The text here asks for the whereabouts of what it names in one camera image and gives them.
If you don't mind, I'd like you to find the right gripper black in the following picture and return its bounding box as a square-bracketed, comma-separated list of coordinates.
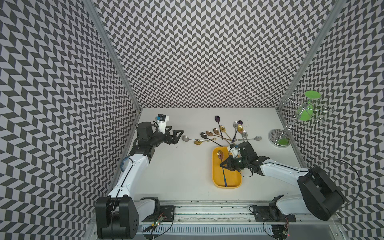
[219, 155, 249, 172]

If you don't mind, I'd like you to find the yellow storage box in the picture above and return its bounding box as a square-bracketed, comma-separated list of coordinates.
[212, 147, 243, 189]

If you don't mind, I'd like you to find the silver spoon ornate handle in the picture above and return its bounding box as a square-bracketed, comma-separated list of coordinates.
[242, 130, 248, 142]

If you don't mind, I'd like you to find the gold bowl ornate spoon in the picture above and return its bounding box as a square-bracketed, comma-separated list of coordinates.
[238, 124, 244, 136]

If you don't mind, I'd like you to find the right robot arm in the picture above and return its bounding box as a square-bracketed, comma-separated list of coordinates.
[220, 142, 346, 221]

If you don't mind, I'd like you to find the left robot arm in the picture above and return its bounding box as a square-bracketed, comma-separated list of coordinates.
[96, 118, 184, 240]

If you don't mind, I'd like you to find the silver spoon left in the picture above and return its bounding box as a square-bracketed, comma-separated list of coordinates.
[182, 135, 205, 142]

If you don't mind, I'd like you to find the ornate gold small spoon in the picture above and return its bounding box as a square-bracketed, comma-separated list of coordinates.
[194, 138, 217, 145]

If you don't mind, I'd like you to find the black spoon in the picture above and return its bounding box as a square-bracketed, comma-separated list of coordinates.
[200, 132, 222, 147]

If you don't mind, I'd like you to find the rose gold spoon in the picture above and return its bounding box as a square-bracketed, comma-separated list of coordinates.
[213, 128, 232, 145]

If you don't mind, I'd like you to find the copper rose spoon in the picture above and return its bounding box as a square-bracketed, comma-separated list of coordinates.
[206, 131, 231, 141]

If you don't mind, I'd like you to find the silver spoon upright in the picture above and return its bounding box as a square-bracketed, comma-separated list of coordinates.
[233, 121, 238, 135]

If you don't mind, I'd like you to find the silver spoon far right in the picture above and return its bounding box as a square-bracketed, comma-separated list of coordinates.
[239, 136, 262, 141]

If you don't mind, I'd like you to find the purple spoon right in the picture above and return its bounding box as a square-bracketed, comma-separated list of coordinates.
[232, 120, 243, 143]

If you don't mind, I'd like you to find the purple spoon long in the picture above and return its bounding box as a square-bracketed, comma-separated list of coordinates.
[215, 115, 224, 140]

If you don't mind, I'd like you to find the blue patterned bowl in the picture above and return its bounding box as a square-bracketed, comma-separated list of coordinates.
[120, 156, 130, 172]

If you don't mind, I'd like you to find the green plastic goblet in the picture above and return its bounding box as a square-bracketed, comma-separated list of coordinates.
[275, 90, 322, 147]

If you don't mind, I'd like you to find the chrome cup holder rack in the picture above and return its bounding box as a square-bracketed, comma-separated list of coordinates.
[268, 91, 334, 148]

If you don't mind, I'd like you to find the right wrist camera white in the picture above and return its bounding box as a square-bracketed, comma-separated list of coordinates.
[229, 145, 240, 158]

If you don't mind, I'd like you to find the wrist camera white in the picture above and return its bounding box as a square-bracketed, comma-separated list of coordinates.
[229, 145, 240, 158]
[156, 114, 169, 134]

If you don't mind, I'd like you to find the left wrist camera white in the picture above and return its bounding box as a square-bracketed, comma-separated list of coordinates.
[156, 114, 169, 134]

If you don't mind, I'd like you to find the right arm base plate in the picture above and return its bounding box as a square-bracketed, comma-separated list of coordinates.
[249, 205, 297, 223]

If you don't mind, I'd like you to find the aluminium rail frame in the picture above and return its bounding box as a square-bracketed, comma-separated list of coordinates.
[86, 200, 346, 240]

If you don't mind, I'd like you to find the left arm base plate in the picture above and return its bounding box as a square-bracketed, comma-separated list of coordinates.
[143, 206, 175, 223]

